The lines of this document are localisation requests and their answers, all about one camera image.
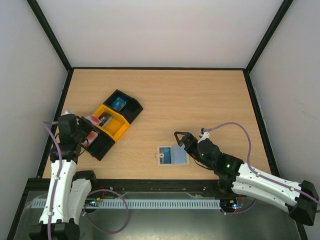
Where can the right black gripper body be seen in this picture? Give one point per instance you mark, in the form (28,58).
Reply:
(189,141)

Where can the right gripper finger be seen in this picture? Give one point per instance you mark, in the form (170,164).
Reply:
(187,147)
(181,137)

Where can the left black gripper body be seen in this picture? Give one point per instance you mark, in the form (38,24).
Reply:
(80,136)

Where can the light blue card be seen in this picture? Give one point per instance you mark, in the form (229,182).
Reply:
(178,155)

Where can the translucent plastic card holder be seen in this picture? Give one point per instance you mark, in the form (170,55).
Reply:
(157,155)

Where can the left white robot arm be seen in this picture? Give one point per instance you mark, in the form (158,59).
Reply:
(68,188)

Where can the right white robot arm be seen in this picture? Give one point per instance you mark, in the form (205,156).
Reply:
(299,200)

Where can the white red card in bin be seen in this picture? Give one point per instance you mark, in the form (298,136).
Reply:
(89,139)

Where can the dark blue card in holder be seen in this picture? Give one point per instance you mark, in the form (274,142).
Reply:
(165,158)

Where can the black card in bin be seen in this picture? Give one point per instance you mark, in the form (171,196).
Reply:
(104,118)

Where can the blue card in bin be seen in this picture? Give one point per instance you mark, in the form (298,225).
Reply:
(118,104)

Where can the black bin near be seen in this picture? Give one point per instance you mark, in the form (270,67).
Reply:
(100,146)

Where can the black bin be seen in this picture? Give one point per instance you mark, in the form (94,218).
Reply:
(132,109)
(100,146)

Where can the black bin far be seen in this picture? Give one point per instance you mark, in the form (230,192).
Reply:
(132,109)

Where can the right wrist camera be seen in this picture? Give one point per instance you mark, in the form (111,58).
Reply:
(204,134)

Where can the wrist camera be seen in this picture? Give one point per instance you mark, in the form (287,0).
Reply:
(204,134)
(67,112)

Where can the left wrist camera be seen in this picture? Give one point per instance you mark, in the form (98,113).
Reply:
(67,112)

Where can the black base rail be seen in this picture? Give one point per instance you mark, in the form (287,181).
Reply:
(205,188)

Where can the white slotted cable duct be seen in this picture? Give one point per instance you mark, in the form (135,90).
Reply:
(197,204)

